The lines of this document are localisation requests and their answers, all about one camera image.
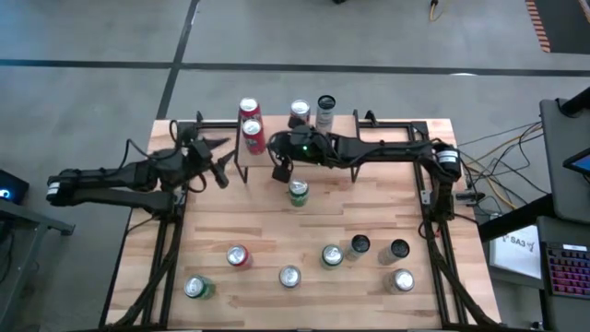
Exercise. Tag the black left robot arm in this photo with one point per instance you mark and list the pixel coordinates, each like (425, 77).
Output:
(101, 182)

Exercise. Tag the tablet with blue screen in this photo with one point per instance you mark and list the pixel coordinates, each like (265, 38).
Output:
(581, 162)

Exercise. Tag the silver Diet Coke can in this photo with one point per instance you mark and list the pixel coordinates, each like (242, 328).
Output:
(289, 276)
(300, 108)
(402, 280)

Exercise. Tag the backlit black keyboard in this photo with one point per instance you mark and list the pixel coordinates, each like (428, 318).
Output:
(569, 272)

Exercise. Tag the red Fanta strawberry can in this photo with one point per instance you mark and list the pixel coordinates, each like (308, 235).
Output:
(237, 255)
(254, 138)
(249, 107)

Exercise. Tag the black mat orange striped edge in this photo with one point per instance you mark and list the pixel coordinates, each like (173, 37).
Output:
(567, 27)

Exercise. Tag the wooden shelf black metal legs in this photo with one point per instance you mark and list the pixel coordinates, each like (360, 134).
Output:
(276, 121)

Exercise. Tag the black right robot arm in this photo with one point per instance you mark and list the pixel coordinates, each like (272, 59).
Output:
(392, 150)

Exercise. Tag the slim Celsius Arctic Vibe can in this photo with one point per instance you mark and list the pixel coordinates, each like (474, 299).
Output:
(360, 243)
(325, 115)
(398, 248)

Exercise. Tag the green Sprite can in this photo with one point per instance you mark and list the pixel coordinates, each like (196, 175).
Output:
(194, 287)
(332, 254)
(298, 189)

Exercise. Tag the black aluminium frame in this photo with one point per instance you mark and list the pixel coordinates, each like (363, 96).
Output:
(419, 125)

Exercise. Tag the white paper sign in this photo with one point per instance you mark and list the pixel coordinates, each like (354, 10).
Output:
(516, 253)

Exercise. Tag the grey metal side table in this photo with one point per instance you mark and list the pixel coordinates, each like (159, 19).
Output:
(41, 221)

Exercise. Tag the black desk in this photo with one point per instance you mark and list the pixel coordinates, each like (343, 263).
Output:
(488, 230)

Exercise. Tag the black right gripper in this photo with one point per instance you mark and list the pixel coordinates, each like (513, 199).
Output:
(309, 147)

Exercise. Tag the black device with blue light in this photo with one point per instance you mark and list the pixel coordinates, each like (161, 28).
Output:
(16, 184)

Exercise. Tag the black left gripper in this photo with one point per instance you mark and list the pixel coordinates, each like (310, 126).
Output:
(200, 157)

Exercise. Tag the grey desk panel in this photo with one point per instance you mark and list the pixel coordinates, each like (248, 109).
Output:
(567, 198)

